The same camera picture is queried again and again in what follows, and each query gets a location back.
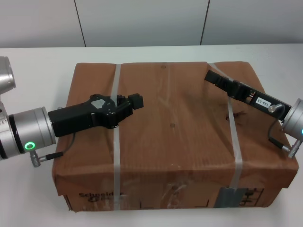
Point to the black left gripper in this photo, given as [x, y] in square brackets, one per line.
[75, 118]

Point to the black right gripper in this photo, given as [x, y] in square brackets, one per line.
[260, 101]

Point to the brown cardboard box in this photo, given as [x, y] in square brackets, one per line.
[177, 142]

